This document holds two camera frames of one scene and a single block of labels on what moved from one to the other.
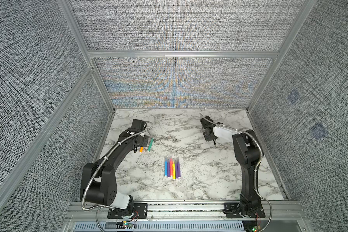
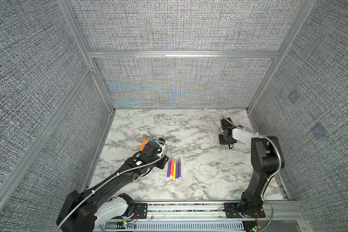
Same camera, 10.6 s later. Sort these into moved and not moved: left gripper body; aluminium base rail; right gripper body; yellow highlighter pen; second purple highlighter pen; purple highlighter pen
Moved: left gripper body; right gripper body
Not moved: aluminium base rail; yellow highlighter pen; second purple highlighter pen; purple highlighter pen
